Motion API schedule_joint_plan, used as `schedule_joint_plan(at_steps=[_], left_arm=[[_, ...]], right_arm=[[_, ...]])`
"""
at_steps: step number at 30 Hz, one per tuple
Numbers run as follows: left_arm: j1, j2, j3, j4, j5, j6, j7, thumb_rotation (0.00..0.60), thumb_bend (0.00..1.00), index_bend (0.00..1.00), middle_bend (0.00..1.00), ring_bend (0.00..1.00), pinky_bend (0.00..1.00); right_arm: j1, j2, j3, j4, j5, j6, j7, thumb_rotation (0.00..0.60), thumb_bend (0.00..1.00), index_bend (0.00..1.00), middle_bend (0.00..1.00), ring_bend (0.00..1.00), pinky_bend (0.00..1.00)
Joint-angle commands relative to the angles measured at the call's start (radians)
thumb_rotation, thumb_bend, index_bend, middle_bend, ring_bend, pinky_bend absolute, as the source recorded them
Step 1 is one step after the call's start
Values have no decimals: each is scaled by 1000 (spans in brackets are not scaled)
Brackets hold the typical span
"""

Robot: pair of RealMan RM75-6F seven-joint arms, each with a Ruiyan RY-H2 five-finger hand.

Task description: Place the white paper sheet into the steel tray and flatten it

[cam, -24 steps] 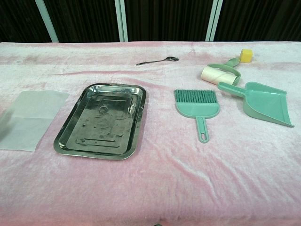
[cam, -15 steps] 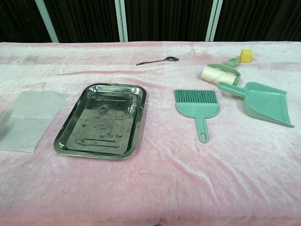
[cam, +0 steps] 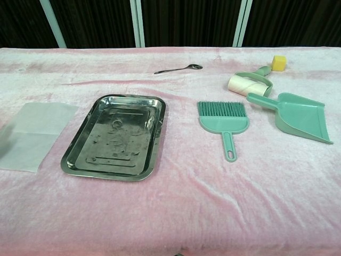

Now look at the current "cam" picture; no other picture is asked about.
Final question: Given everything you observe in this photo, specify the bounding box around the green hand brush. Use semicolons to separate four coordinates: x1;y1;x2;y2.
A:
197;101;250;162

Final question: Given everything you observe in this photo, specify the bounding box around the white double frame post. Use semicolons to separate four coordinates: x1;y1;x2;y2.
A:
129;0;146;48

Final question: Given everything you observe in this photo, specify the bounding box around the black curtain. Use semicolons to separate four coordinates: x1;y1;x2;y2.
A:
0;0;341;49

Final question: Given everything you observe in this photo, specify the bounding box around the pink plush table cloth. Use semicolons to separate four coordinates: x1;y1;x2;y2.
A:
0;46;341;256

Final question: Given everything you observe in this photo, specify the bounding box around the slanted white frame post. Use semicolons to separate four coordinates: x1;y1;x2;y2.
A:
39;0;67;49
232;0;253;47

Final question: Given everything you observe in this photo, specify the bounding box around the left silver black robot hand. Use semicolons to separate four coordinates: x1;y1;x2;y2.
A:
0;124;16;161

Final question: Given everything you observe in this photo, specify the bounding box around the green dustpan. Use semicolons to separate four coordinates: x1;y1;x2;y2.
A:
246;92;334;145

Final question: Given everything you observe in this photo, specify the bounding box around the white paper sheet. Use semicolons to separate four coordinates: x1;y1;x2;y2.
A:
0;102;80;174

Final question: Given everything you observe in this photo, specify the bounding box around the yellow cube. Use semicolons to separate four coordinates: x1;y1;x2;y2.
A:
271;55;287;72

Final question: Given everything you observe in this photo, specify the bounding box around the stainless steel tray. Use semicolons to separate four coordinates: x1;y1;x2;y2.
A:
60;93;167;182

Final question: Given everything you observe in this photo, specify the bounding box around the green lint roller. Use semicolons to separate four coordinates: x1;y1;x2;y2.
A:
228;65;274;98

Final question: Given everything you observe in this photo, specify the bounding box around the metal spoon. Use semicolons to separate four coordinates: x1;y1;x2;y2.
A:
153;63;204;75

